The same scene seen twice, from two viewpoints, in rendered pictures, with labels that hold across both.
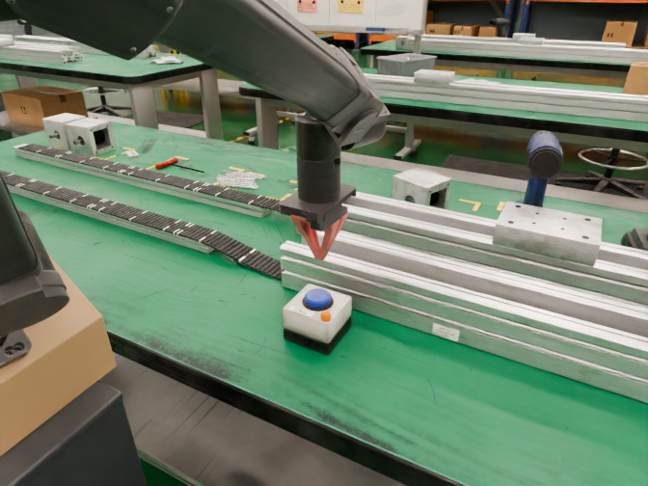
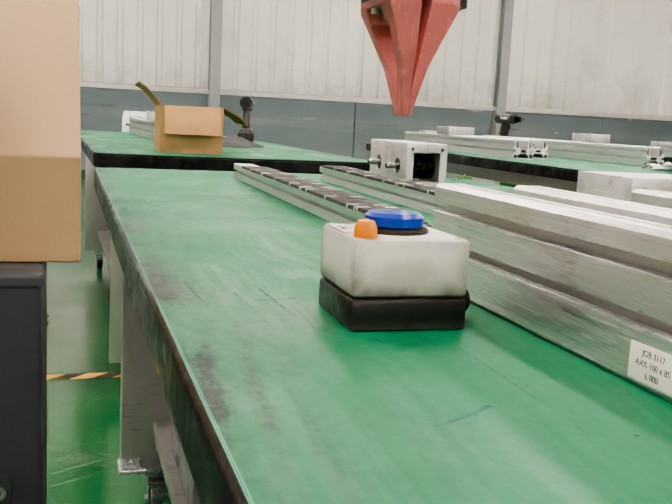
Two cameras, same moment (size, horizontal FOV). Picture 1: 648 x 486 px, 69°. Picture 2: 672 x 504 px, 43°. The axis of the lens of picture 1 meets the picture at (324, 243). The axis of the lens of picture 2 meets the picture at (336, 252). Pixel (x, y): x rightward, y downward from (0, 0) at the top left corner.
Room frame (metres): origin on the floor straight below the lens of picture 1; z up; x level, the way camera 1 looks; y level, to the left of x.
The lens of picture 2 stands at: (0.14, -0.37, 0.91)
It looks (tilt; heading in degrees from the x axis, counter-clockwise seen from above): 9 degrees down; 45
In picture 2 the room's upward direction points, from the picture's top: 3 degrees clockwise
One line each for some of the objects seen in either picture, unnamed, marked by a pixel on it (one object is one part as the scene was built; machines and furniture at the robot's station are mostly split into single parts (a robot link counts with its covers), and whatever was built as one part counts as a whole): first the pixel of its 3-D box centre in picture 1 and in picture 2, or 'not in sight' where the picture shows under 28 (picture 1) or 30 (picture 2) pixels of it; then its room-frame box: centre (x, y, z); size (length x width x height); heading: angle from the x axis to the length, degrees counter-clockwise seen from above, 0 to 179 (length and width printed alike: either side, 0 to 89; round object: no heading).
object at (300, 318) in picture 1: (320, 313); (402, 272); (0.59, 0.01, 0.81); 0.10 x 0.08 x 0.06; 151
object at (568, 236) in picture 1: (545, 237); not in sight; (0.73, -0.39, 0.87); 0.16 x 0.11 x 0.07; 61
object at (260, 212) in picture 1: (124, 175); (406, 194); (1.25, 0.56, 0.79); 0.96 x 0.04 x 0.03; 61
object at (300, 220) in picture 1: (323, 226); (423, 44); (0.59, 0.00, 0.96); 0.07 x 0.07 x 0.09; 60
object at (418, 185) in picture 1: (417, 197); not in sight; (1.01, -0.22, 0.83); 0.11 x 0.10 x 0.10; 130
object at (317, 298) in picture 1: (317, 299); (393, 225); (0.58, 0.01, 0.84); 0.04 x 0.04 x 0.02
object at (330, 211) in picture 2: (63, 199); (296, 191); (1.08, 0.65, 0.79); 0.96 x 0.04 x 0.03; 61
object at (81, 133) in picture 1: (88, 138); (410, 165); (1.50, 0.76, 0.83); 0.11 x 0.10 x 0.10; 155
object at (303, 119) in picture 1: (321, 135); not in sight; (0.59, 0.00, 1.10); 0.07 x 0.06 x 0.07; 133
